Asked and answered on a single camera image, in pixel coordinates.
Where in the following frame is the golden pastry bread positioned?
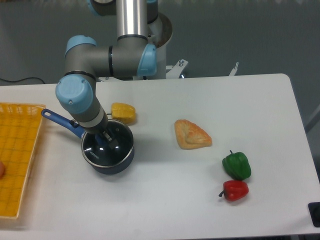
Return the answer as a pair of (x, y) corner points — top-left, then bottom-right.
(174, 119), (212, 150)

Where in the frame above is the black device table corner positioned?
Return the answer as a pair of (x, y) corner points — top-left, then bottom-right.
(308, 202), (320, 228)

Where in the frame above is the yellow woven basket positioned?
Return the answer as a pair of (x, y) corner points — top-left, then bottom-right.
(0, 102), (46, 219)

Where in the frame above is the red bell pepper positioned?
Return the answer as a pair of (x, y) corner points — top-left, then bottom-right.
(218, 180), (249, 202)

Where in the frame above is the yellow bell pepper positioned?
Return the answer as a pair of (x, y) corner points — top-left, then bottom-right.
(107, 102), (136, 124)

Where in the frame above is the green bell pepper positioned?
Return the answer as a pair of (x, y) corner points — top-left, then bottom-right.
(222, 150), (252, 181)

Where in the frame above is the dark pot blue handle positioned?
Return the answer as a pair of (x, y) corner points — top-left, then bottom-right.
(40, 108), (136, 175)

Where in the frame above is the glass lid blue knob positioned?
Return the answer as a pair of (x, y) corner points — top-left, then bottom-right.
(81, 119), (134, 168)

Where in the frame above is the black cable on floor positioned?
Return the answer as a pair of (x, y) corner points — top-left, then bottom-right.
(0, 76), (46, 84)

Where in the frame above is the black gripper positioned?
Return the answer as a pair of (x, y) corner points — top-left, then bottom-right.
(79, 117), (118, 149)

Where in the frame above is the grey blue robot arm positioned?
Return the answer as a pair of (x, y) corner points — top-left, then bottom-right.
(55, 0), (158, 143)

